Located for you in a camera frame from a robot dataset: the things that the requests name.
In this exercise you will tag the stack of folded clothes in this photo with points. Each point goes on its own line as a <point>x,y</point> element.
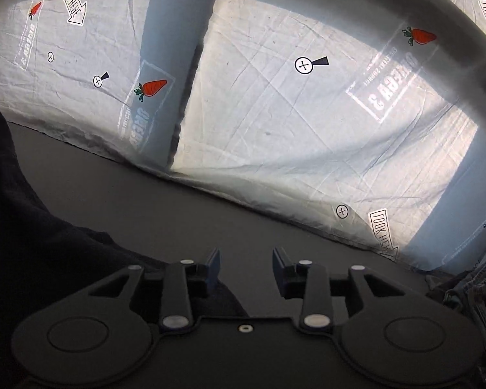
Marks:
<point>476,291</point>

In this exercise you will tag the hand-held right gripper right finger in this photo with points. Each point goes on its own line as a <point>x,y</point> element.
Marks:
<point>276,269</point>

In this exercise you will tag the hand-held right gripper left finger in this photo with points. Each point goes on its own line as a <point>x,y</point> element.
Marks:
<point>214,269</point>

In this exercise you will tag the navy knit sweater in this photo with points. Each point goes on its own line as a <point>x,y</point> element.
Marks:
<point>36,231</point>

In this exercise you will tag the printed white curtain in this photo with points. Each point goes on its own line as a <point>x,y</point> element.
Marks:
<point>287,109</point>

